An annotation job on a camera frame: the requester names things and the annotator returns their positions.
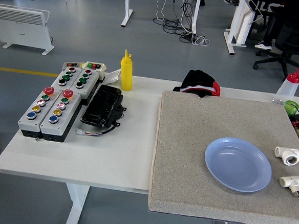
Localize grey five-button control box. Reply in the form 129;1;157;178
16;84;62;140
39;87;83;144

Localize white plastic packet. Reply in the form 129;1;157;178
104;68;122;85

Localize cream red-green switch box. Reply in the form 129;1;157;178
80;61;108;81

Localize grey-brown foam mat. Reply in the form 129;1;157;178
146;89;299;224

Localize blue plastic plate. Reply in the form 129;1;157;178
202;136;275;195

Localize white table leg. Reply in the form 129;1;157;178
63;183;91;224

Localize black red cloth bundle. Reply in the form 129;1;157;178
172;68;223;99

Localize clear squeeze bottle red cap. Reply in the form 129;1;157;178
275;65;299;98

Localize green tape roll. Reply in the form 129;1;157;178
283;99;299;117

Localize white desk leg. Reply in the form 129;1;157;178
120;0;134;28
189;0;201;35

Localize person's white black sneaker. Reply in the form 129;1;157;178
254;40;273;51

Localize black floor cable bundle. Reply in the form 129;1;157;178
151;0;199;43

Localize black electronic module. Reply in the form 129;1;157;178
79;83;129;130

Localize white desk side frame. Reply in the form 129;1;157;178
222;0;266;58

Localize white panel heater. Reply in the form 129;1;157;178
0;3;58;57

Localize grey three-button control box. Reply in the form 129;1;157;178
50;64;84;93
69;67;101;106

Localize small grey switch box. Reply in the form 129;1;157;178
62;61;84;72

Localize white tee fitting threaded socket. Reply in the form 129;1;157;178
273;145;299;167

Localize black office chair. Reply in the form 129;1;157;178
251;5;299;82

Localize yellow squeeze bottle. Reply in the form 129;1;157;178
118;48;135;92

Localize white connector coloured wires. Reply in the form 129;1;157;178
74;122;116;139

